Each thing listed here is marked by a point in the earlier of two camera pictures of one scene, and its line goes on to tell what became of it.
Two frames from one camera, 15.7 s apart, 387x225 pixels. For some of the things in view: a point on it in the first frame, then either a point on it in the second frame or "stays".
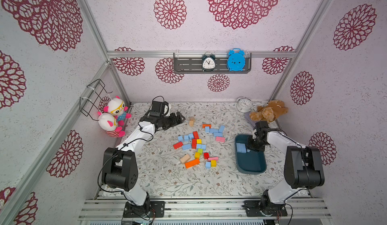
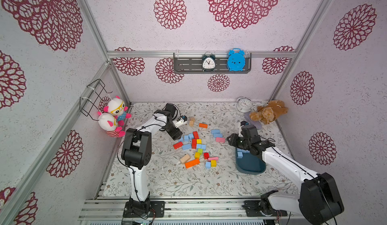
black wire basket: (90, 102) stays
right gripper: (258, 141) to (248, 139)
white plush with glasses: (116, 107) stays
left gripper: (174, 120) to (176, 133)
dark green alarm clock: (208, 62) stays
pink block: (219, 139) stays
